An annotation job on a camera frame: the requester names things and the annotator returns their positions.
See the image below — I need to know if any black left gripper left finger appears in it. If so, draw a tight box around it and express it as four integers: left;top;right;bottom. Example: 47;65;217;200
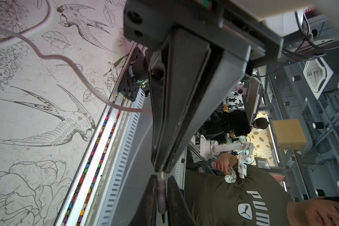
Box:
135;175;158;226

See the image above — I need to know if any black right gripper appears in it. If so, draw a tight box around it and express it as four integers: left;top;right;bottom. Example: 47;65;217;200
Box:
123;1;283;173

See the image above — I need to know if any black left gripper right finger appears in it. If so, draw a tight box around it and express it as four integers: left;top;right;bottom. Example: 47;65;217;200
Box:
167;176;196;226

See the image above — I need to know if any thin white charging cable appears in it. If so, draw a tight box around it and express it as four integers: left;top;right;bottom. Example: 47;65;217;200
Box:
0;28;167;214

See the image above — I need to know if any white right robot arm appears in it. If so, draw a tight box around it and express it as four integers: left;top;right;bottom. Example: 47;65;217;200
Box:
123;1;339;173

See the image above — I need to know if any operator hand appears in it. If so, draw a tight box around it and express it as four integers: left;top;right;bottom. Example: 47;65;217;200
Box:
214;153;238;175

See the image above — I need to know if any person in black clothes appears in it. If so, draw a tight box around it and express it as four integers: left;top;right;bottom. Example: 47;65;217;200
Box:
199;110;269;144

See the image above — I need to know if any person in green shirt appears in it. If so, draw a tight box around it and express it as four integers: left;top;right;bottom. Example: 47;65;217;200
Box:
185;166;339;226

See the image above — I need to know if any cardboard box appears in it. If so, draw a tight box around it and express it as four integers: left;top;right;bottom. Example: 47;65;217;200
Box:
272;119;307;151

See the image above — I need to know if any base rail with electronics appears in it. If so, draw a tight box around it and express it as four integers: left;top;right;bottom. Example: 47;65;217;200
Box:
53;45;187;226

